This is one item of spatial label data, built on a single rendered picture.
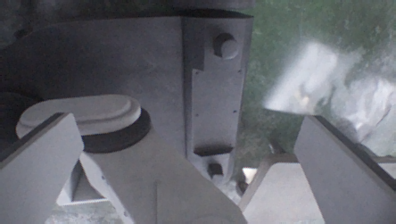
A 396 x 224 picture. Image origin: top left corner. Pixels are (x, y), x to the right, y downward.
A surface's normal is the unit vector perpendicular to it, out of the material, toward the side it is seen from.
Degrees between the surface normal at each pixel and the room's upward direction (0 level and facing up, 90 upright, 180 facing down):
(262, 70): 0
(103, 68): 0
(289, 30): 0
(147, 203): 90
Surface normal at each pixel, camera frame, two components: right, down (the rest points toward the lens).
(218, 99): 0.20, 0.51
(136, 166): 0.01, -0.85
